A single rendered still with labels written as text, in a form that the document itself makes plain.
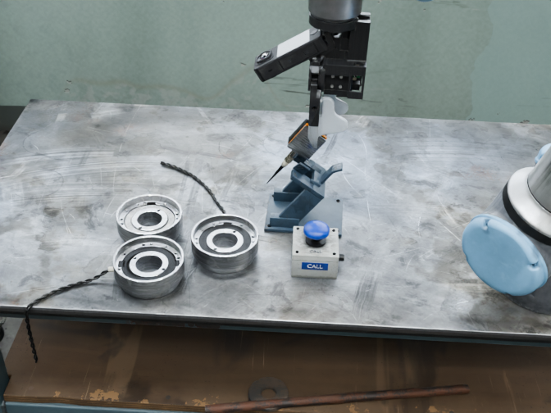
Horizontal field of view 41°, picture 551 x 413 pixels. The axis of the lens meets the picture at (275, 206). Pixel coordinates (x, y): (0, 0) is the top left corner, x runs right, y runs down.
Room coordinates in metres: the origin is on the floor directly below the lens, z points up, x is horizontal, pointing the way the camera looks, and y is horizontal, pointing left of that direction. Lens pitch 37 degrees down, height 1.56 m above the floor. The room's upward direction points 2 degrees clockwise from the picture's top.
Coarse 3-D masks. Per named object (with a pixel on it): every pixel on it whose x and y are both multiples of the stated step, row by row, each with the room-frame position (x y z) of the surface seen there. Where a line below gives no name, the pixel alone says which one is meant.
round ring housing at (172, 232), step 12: (132, 204) 0.96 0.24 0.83; (144, 204) 0.96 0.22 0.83; (156, 204) 0.97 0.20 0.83; (168, 204) 0.97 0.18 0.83; (120, 216) 0.93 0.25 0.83; (144, 216) 0.94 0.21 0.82; (156, 216) 0.94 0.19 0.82; (180, 216) 0.92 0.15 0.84; (120, 228) 0.89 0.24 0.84; (144, 228) 0.90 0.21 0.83; (156, 228) 0.90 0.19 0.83; (168, 228) 0.89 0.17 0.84; (180, 228) 0.91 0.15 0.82
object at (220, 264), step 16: (208, 224) 0.92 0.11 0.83; (240, 224) 0.92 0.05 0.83; (192, 240) 0.86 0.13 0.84; (208, 240) 0.88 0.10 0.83; (224, 240) 0.90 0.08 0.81; (240, 240) 0.88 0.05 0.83; (256, 240) 0.87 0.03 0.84; (208, 256) 0.83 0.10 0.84; (224, 256) 0.83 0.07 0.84; (240, 256) 0.83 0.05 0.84; (224, 272) 0.83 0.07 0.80
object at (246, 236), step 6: (228, 222) 0.92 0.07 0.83; (210, 228) 0.91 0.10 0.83; (216, 228) 0.91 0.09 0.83; (222, 228) 0.91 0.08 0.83; (228, 228) 0.91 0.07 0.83; (234, 228) 0.91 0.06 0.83; (240, 228) 0.91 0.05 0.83; (204, 234) 0.89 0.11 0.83; (246, 234) 0.90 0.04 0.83; (198, 240) 0.88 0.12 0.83; (204, 240) 0.88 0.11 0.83; (246, 240) 0.88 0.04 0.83; (204, 246) 0.86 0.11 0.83; (246, 246) 0.87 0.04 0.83; (210, 252) 0.85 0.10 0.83; (216, 252) 0.85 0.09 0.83; (222, 252) 0.85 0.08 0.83; (228, 252) 0.85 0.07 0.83; (234, 252) 0.85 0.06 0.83
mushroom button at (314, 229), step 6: (312, 222) 0.88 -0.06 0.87; (318, 222) 0.88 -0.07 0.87; (324, 222) 0.88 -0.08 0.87; (306, 228) 0.86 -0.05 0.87; (312, 228) 0.86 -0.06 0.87; (318, 228) 0.86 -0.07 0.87; (324, 228) 0.86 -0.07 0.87; (306, 234) 0.85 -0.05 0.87; (312, 234) 0.85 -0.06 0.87; (318, 234) 0.85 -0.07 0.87; (324, 234) 0.85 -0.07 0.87; (312, 240) 0.86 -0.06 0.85; (318, 240) 0.86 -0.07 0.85
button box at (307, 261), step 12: (300, 228) 0.90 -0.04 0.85; (300, 240) 0.87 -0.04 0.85; (324, 240) 0.86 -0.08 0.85; (336, 240) 0.87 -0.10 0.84; (300, 252) 0.84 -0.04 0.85; (312, 252) 0.84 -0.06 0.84; (324, 252) 0.84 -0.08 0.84; (336, 252) 0.84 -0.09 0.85; (300, 264) 0.83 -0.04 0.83; (312, 264) 0.83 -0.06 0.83; (324, 264) 0.83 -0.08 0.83; (336, 264) 0.83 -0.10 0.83; (300, 276) 0.83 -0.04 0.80; (312, 276) 0.83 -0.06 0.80; (324, 276) 0.83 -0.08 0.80; (336, 276) 0.83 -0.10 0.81
